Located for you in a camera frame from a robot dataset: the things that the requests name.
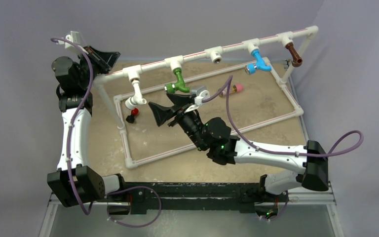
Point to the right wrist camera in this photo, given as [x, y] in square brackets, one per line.
[200, 93]

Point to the green water faucet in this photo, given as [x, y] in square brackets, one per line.
[179, 85]

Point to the red black small object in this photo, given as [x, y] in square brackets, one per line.
[133, 114]

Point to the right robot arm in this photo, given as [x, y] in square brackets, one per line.
[304, 165]

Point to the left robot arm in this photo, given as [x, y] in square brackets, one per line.
[74, 181]

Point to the white pvc pipe frame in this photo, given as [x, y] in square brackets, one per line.
[300, 39]

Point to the brown water faucet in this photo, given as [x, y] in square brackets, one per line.
[296, 59]

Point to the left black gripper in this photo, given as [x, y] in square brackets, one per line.
[104, 62]

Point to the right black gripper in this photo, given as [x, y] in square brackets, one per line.
[161, 115]

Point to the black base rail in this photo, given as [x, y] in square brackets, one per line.
[241, 197]

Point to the pink capped bottle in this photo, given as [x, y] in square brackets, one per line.
[234, 88]

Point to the blue water faucet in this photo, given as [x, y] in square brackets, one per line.
[260, 64]

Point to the white water faucet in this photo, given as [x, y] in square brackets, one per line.
[137, 99]

